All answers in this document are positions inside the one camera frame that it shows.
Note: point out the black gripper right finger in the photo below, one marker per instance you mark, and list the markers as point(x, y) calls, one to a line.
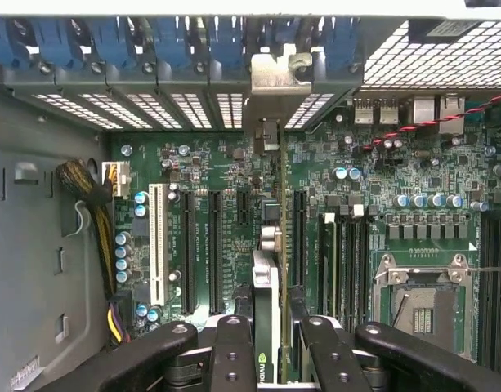
point(336, 359)

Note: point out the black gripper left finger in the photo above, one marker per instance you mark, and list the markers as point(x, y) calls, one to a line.
point(233, 359)

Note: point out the CPU socket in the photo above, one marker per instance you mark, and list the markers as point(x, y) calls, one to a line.
point(430, 310)

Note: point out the long black expansion slot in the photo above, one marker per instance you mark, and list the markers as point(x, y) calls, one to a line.
point(216, 253)
point(300, 237)
point(188, 253)

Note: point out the white expansion slot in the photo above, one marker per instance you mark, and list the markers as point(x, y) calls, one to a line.
point(158, 245)

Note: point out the short black expansion slot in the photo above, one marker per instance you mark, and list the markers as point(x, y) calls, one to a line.
point(244, 207)

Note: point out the thin locking lever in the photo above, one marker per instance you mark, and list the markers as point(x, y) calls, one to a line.
point(491, 269)

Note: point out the green motherboard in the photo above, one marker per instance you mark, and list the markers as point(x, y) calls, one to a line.
point(356, 163)

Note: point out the open black PC case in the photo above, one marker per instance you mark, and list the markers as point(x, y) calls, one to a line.
point(37, 130)

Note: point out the blue slot retention clip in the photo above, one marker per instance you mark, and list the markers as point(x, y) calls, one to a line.
point(56, 41)
point(226, 41)
point(173, 41)
point(284, 32)
point(341, 41)
point(113, 41)
point(5, 41)

